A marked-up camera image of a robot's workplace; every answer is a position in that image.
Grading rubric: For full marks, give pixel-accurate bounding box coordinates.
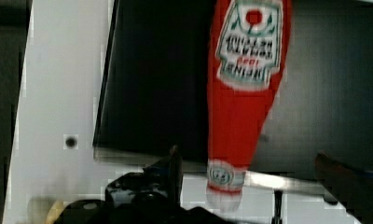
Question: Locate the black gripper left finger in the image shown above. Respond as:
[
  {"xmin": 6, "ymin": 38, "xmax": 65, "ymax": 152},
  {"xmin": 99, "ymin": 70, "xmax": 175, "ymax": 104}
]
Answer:
[{"xmin": 104, "ymin": 146, "xmax": 183, "ymax": 215}]

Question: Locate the silver black toaster oven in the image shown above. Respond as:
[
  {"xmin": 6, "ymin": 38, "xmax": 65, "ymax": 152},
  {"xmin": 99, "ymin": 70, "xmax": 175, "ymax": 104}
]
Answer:
[{"xmin": 93, "ymin": 0, "xmax": 373, "ymax": 195}]

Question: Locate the red plush ketchup bottle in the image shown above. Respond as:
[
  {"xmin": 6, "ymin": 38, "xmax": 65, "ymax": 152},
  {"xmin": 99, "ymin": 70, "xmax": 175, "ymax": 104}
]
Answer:
[{"xmin": 206, "ymin": 0, "xmax": 292, "ymax": 212}]

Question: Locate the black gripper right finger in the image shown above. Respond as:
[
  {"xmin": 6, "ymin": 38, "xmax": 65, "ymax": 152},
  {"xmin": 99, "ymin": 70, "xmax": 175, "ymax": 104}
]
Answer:
[{"xmin": 314, "ymin": 153, "xmax": 373, "ymax": 224}]

